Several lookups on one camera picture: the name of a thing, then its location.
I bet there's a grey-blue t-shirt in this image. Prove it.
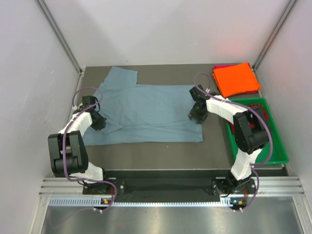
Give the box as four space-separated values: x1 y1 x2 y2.
83 67 203 146

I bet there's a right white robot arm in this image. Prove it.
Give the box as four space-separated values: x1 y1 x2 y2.
188 86 272 193

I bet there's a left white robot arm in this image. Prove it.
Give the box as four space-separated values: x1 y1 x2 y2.
48 96 111 194

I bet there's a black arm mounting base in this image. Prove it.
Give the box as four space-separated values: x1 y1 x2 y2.
82 168 256 197

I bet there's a folded orange t-shirt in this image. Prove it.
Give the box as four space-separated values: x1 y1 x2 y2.
212 62 262 98

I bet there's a dark red t-shirt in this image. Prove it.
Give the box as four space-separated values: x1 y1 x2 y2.
229 103 269 136

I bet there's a green plastic tray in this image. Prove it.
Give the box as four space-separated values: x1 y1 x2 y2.
226 97 289 165

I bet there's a slotted grey cable duct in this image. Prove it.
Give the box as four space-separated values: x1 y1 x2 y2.
48 196 247 207

